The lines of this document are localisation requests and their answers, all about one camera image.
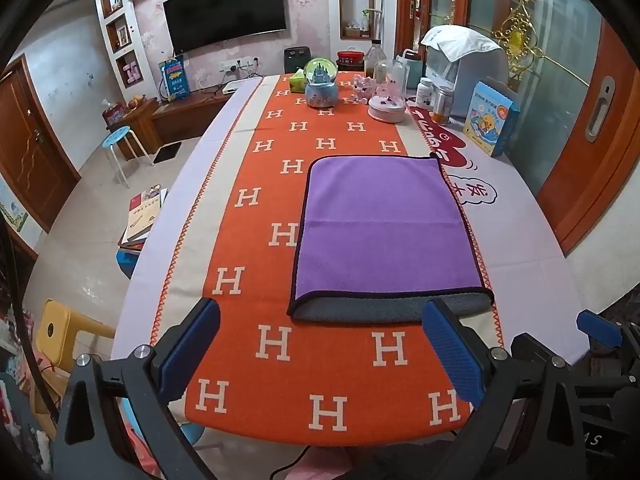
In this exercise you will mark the white water dispenser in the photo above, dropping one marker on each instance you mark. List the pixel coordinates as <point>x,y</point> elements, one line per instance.
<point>470,72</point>

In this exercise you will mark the black wall television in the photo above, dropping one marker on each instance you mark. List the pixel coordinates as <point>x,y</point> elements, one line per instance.
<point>225,12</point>

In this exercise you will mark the white set-top box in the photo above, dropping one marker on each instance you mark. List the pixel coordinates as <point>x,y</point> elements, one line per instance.
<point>235,87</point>

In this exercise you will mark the white wall socket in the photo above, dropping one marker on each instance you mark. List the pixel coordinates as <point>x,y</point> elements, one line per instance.
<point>237,64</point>

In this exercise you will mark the red tissue box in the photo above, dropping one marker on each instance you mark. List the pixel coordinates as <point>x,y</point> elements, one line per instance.
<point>112,112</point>

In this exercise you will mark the glass oil bottle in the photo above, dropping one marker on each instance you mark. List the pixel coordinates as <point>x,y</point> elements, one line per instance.
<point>375,57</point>

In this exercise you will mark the gold door ornament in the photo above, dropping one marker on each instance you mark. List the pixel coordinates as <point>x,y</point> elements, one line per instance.
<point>520,35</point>

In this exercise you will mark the brown wooden door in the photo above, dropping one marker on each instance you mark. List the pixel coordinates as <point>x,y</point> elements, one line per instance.
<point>30,155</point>

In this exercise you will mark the blue toy box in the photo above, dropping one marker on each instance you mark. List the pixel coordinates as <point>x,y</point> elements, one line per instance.
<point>173,80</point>

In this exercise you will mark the blue castle snow globe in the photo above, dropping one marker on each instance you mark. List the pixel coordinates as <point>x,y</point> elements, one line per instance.
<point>320,82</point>

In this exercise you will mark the stack of books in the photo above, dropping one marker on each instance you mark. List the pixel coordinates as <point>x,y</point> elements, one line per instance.
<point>142,215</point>

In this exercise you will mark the black floor mat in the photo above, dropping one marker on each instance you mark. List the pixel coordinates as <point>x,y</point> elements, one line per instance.
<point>166,152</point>

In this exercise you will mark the blue duck-print box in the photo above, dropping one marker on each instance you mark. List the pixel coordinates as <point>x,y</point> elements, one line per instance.
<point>490,119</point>

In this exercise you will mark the metal tin can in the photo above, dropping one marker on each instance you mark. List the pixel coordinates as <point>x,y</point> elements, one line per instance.
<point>442,104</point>

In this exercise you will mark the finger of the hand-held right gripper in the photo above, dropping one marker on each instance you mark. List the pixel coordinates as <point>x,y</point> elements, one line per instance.
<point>597,327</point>

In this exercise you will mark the white cloth cover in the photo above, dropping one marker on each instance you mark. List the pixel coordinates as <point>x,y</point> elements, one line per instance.
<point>457,42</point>

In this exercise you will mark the white plastic jug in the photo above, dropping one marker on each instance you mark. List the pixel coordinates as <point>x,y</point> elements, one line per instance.
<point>410,70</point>

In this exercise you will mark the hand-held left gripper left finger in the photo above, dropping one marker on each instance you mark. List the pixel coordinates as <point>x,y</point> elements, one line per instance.
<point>192,345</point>

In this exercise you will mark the purple towel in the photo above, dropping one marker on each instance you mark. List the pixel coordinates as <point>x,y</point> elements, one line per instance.
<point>385,225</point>

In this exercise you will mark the yellow plastic stool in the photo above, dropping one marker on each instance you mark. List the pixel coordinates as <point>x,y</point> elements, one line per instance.
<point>57,330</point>

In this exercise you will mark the pink crystal ornament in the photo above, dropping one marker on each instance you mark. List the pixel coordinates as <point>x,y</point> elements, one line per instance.
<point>362,85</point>

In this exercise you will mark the glass dome ornament pink base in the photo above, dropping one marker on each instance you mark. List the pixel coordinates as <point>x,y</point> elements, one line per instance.
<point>387,92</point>

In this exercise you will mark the wooden television cabinet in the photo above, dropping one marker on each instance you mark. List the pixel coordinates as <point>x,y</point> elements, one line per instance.
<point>170,115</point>

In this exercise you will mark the blue round stool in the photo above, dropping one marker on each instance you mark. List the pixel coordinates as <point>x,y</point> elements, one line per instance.
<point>120,146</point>

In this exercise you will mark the white pill bottle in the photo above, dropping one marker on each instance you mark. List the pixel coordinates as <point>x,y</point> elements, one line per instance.
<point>425,92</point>

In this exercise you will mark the red lidded pot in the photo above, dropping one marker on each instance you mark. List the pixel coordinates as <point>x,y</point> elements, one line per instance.
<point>350,57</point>

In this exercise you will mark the green tissue box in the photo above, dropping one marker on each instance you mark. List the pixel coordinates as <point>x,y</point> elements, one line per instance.
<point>297,81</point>

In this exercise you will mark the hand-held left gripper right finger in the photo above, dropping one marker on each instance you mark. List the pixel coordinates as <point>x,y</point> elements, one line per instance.
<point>452,350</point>

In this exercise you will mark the orange letter-print table runner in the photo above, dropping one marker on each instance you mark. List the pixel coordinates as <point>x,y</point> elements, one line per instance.
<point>240,240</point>

